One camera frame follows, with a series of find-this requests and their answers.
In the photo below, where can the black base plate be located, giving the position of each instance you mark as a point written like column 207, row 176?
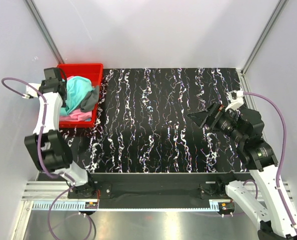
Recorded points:
column 161, row 191

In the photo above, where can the teal t shirt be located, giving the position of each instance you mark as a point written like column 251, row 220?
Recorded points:
column 77, row 88

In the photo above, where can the right aluminium corner post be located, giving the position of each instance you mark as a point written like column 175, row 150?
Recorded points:
column 277, row 11

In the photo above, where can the aluminium corner post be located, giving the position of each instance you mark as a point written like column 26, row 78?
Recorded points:
column 277, row 11
column 32, row 8

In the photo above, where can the white slotted cable duct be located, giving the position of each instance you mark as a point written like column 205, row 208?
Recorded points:
column 86, row 206

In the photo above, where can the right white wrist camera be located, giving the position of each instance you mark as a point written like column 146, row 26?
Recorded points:
column 236, row 100

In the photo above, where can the grey t shirt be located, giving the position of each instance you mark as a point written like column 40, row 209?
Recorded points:
column 90, row 100

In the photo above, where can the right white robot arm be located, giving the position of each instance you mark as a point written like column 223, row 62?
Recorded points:
column 276, row 219

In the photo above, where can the red plastic bin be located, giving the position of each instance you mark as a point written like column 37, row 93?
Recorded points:
column 91, row 71

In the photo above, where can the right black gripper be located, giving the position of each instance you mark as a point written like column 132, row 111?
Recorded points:
column 216, row 110

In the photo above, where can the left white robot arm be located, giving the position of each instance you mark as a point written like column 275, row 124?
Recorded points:
column 49, row 151

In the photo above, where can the pink t shirt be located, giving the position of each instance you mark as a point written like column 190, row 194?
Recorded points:
column 76, row 116

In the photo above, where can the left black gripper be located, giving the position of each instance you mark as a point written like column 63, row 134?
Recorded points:
column 65, row 102

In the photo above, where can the left aluminium corner post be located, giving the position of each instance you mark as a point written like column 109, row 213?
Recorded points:
column 32, row 8

